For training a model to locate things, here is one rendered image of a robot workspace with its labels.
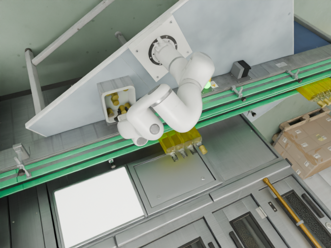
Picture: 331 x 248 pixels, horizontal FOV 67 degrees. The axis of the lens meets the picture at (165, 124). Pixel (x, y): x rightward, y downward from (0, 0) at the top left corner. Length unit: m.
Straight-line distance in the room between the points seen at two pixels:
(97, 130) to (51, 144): 0.25
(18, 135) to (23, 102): 0.31
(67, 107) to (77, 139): 0.19
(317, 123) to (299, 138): 0.61
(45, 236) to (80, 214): 0.19
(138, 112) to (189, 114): 0.16
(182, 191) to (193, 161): 0.21
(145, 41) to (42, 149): 0.78
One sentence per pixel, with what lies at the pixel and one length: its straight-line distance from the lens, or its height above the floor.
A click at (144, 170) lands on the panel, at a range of 1.50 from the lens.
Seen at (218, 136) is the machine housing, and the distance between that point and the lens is 1.74.
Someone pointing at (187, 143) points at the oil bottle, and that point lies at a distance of 1.43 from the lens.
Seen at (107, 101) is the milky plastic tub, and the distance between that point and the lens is 1.39.
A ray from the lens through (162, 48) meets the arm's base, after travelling 1.20.
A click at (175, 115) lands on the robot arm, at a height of 1.32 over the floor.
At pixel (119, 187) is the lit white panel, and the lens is 1.45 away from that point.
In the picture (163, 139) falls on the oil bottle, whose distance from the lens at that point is 1.43.
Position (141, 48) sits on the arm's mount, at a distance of 1.21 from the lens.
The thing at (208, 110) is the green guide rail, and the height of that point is 0.94.
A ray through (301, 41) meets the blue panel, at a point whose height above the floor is 0.61.
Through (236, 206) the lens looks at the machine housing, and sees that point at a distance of 1.52.
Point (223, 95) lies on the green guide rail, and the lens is 1.59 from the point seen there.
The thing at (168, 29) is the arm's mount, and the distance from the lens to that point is 1.23.
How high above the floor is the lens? 1.76
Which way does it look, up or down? 35 degrees down
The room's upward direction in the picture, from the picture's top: 149 degrees clockwise
